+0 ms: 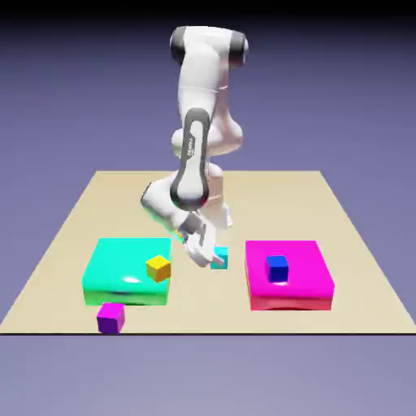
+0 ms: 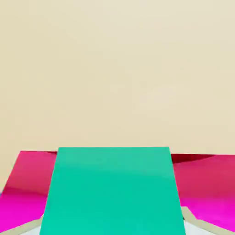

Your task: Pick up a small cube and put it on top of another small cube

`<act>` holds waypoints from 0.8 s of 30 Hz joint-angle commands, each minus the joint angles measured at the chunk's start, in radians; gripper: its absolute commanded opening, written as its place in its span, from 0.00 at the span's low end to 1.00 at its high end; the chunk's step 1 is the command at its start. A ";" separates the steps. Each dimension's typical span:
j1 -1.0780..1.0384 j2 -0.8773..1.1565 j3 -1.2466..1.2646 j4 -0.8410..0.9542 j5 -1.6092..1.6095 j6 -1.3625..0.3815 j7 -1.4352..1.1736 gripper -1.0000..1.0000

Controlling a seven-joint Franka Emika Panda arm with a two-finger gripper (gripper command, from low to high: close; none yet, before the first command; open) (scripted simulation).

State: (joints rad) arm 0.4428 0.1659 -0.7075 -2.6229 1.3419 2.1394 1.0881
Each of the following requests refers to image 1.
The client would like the small purple cube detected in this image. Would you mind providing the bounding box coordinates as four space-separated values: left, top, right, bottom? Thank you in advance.
96 301 126 336

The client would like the small yellow cube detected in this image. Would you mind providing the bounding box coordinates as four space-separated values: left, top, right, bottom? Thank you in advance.
145 254 172 284

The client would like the small blue cube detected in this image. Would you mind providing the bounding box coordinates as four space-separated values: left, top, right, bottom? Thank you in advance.
265 255 289 284

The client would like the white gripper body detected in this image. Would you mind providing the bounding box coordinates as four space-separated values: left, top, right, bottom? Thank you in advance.
184 223 218 269

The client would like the large magenta box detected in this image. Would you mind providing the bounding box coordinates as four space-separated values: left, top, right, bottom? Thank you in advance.
245 240 336 312

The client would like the small cyan cube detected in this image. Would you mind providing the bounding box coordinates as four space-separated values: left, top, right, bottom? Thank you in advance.
210 245 229 271

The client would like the large turquoise box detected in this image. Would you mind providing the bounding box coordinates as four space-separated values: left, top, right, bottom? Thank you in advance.
81 237 172 307

